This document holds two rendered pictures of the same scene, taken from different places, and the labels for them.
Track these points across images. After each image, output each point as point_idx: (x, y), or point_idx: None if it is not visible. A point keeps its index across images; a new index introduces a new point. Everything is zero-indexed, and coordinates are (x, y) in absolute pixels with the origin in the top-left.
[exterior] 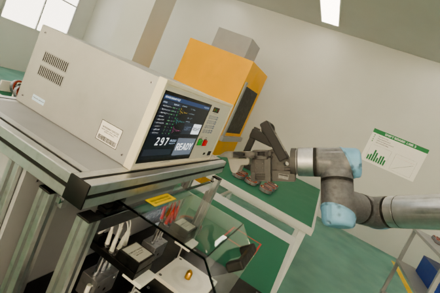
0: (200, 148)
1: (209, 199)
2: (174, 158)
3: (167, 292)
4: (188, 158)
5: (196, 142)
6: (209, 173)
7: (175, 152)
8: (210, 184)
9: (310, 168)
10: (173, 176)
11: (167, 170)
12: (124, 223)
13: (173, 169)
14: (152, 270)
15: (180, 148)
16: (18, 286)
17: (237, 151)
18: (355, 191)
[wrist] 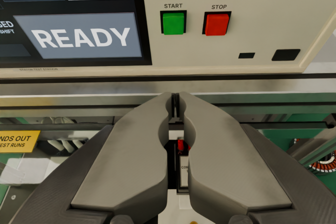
0: (199, 40)
1: (308, 153)
2: (71, 64)
3: (151, 220)
4: (149, 66)
5: (156, 25)
6: (279, 110)
7: (57, 52)
8: (297, 131)
9: None
10: (59, 105)
11: (24, 91)
12: None
13: (47, 91)
14: (169, 181)
15: (68, 43)
16: None
17: (196, 121)
18: None
